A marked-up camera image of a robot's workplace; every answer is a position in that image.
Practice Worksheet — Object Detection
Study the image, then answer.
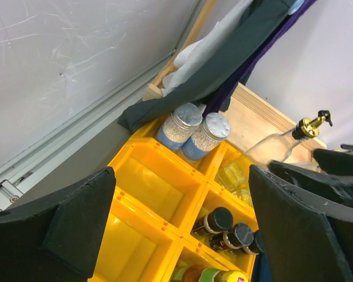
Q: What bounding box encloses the white salt canister front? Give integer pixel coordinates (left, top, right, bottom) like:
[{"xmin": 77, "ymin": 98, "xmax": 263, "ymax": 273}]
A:
[{"xmin": 155, "ymin": 103, "xmax": 202, "ymax": 152}]

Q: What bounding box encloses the wooden clothes rack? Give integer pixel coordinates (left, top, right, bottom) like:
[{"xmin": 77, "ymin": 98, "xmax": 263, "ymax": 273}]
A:
[{"xmin": 142, "ymin": 0, "xmax": 328, "ymax": 165}]

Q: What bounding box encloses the sauce bottle yellow cap back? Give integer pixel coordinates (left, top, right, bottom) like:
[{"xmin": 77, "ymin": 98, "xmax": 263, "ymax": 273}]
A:
[{"xmin": 213, "ymin": 270, "xmax": 249, "ymax": 282}]

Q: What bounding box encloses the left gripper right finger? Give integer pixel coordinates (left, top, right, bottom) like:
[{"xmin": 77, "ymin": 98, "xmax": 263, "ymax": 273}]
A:
[{"xmin": 249, "ymin": 164, "xmax": 353, "ymax": 281}]

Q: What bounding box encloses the black cap spice jar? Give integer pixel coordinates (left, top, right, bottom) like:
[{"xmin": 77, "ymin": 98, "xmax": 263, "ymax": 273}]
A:
[
  {"xmin": 191, "ymin": 207, "xmax": 234, "ymax": 237},
  {"xmin": 208, "ymin": 223, "xmax": 254, "ymax": 252},
  {"xmin": 243, "ymin": 230, "xmax": 265, "ymax": 255}
]

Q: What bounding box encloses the purple hanging cloth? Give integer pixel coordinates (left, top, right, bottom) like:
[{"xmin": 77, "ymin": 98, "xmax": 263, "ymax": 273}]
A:
[{"xmin": 203, "ymin": 0, "xmax": 316, "ymax": 116}]

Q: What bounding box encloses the navy blue folded cloth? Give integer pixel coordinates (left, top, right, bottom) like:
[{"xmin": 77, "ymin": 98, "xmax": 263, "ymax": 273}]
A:
[{"xmin": 251, "ymin": 254, "xmax": 273, "ymax": 282}]

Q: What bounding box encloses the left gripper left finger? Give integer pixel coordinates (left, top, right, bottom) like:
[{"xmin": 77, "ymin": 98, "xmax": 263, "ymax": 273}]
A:
[{"xmin": 0, "ymin": 167, "xmax": 116, "ymax": 281}]

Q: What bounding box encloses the sauce bottle yellow cap front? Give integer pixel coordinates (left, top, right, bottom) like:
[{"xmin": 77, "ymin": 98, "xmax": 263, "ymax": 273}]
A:
[{"xmin": 170, "ymin": 265, "xmax": 221, "ymax": 282}]

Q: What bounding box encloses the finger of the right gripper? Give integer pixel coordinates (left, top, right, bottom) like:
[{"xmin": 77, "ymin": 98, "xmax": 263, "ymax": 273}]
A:
[{"xmin": 268, "ymin": 149, "xmax": 353, "ymax": 208}]

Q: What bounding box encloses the white salt canister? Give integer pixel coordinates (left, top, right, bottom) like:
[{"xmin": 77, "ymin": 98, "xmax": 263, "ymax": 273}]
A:
[
  {"xmin": 181, "ymin": 112, "xmax": 231, "ymax": 162},
  {"xmin": 155, "ymin": 103, "xmax": 202, "ymax": 152}
]

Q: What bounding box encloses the white salt canister back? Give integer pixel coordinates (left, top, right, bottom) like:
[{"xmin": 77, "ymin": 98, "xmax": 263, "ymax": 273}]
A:
[{"xmin": 181, "ymin": 112, "xmax": 231, "ymax": 162}]

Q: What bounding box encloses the yellow bin organizer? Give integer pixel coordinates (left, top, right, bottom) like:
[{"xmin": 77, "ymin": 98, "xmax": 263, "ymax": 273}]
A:
[{"xmin": 92, "ymin": 118, "xmax": 258, "ymax": 281}]

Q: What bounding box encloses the white cloth on rack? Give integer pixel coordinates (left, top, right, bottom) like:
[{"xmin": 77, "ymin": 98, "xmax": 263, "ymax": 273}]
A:
[{"xmin": 161, "ymin": 0, "xmax": 252, "ymax": 96}]

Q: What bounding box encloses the dark green hanging garment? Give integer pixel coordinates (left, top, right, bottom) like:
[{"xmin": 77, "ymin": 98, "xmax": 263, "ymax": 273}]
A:
[{"xmin": 118, "ymin": 1, "xmax": 295, "ymax": 133}]

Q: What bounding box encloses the sauce bottle yellow cap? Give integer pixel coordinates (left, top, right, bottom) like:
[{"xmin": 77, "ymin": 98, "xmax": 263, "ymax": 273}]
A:
[
  {"xmin": 170, "ymin": 265, "xmax": 221, "ymax": 282},
  {"xmin": 213, "ymin": 270, "xmax": 249, "ymax": 282}
]

